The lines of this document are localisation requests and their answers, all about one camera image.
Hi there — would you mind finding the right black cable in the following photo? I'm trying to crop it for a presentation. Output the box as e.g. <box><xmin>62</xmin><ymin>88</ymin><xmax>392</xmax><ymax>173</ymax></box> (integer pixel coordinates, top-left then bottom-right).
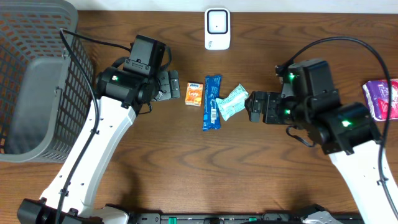
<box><xmin>275</xmin><ymin>36</ymin><xmax>398</xmax><ymax>212</ymax></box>

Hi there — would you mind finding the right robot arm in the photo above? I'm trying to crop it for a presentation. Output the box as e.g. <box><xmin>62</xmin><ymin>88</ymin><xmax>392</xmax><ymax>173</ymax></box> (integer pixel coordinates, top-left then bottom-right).
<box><xmin>245</xmin><ymin>90</ymin><xmax>397</xmax><ymax>223</ymax></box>

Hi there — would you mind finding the orange snack packet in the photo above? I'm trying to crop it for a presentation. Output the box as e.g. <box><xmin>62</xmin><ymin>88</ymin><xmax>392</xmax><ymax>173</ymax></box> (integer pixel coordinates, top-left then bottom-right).
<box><xmin>185</xmin><ymin>82</ymin><xmax>203</xmax><ymax>106</ymax></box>

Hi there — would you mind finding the grey plastic mesh basket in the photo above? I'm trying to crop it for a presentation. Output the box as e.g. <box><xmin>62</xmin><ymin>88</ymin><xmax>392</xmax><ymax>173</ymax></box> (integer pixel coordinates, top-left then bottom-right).
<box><xmin>1</xmin><ymin>1</ymin><xmax>93</xmax><ymax>163</ymax></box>

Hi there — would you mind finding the left black cable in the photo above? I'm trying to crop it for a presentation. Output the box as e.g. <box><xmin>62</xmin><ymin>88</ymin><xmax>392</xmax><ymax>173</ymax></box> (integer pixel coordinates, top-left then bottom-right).
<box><xmin>55</xmin><ymin>27</ymin><xmax>132</xmax><ymax>224</ymax></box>

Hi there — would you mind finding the purple sanitary pad pack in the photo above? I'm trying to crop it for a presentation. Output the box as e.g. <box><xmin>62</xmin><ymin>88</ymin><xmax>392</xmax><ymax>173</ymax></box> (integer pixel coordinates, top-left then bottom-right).
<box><xmin>362</xmin><ymin>79</ymin><xmax>397</xmax><ymax>121</ymax></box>

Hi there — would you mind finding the white barcode scanner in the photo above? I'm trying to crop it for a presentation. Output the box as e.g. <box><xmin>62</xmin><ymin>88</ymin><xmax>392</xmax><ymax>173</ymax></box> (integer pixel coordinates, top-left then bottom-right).
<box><xmin>205</xmin><ymin>8</ymin><xmax>231</xmax><ymax>50</ymax></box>

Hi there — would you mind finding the blue Oreo cookie pack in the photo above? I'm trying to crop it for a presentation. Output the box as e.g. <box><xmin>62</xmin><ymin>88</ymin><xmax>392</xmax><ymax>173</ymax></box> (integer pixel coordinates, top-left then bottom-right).
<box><xmin>202</xmin><ymin>75</ymin><xmax>222</xmax><ymax>131</ymax></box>

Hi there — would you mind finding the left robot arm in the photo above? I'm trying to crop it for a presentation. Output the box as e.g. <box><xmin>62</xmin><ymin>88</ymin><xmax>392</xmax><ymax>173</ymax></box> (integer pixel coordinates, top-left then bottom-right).
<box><xmin>17</xmin><ymin>67</ymin><xmax>180</xmax><ymax>223</ymax></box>

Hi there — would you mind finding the mint green wipes pack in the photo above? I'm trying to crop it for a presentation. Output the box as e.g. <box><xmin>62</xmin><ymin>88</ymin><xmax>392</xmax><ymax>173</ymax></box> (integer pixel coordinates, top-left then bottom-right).
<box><xmin>216</xmin><ymin>84</ymin><xmax>249</xmax><ymax>121</ymax></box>

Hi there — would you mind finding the black cable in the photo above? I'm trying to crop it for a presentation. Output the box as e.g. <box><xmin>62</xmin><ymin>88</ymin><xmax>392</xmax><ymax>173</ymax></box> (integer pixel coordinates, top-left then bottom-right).
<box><xmin>55</xmin><ymin>27</ymin><xmax>132</xmax><ymax>224</ymax></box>
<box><xmin>275</xmin><ymin>36</ymin><xmax>398</xmax><ymax>212</ymax></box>

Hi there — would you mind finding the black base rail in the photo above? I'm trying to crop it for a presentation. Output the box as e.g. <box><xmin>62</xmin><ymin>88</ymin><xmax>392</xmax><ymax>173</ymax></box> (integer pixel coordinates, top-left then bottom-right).
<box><xmin>127</xmin><ymin>212</ymin><xmax>364</xmax><ymax>224</ymax></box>

